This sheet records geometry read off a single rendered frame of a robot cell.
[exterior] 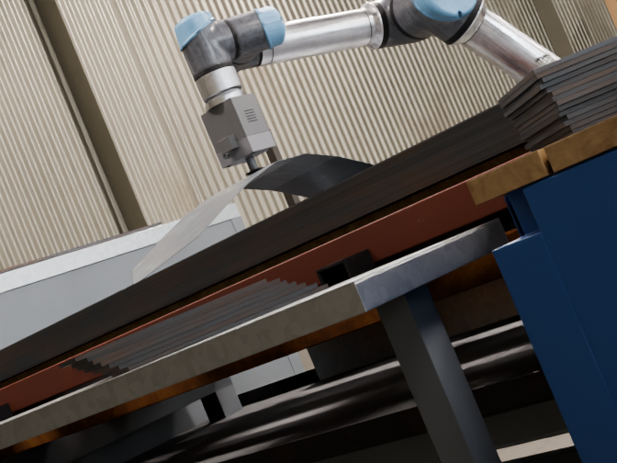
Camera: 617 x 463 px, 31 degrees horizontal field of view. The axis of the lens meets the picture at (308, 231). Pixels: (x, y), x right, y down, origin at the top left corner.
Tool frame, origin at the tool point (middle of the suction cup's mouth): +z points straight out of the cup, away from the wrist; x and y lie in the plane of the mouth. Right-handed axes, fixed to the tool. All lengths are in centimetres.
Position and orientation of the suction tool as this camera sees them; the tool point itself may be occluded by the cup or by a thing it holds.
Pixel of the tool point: (259, 182)
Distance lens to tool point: 198.7
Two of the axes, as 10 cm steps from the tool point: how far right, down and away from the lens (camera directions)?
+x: 6.1, -2.2, 7.6
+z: 3.9, 9.2, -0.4
